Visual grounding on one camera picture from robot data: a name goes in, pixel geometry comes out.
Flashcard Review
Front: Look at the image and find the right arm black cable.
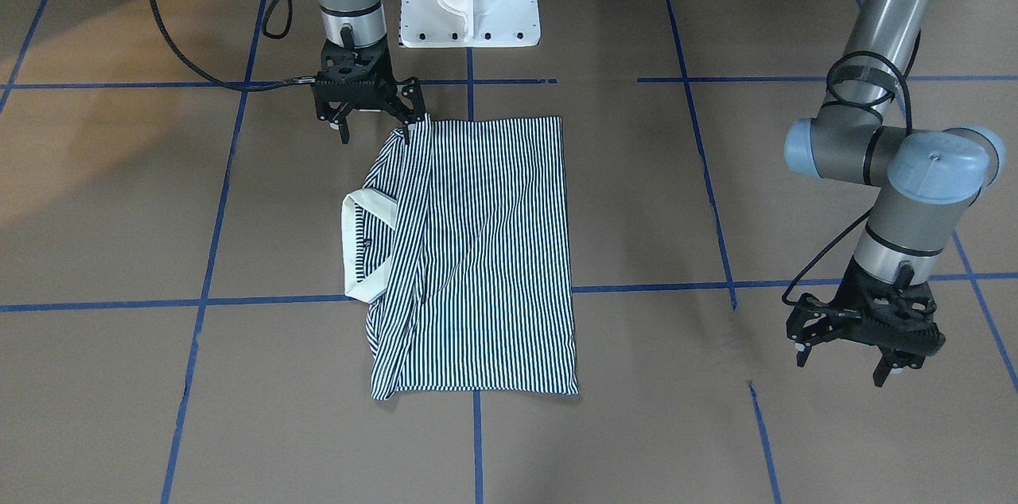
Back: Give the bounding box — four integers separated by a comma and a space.
149, 0, 319, 93

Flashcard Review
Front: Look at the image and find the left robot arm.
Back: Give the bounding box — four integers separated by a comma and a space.
784, 0, 1006, 386

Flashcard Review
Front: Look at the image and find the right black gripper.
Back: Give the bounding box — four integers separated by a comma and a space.
312, 39, 428, 145

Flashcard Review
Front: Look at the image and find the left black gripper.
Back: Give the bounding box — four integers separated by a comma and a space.
786, 260, 946, 387

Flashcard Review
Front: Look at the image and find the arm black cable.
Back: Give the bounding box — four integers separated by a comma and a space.
782, 51, 915, 306
149, 0, 319, 93

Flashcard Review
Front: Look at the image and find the striped polo shirt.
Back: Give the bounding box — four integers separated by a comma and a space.
341, 117, 579, 401

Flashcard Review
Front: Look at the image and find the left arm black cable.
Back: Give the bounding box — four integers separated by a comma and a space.
782, 51, 915, 306

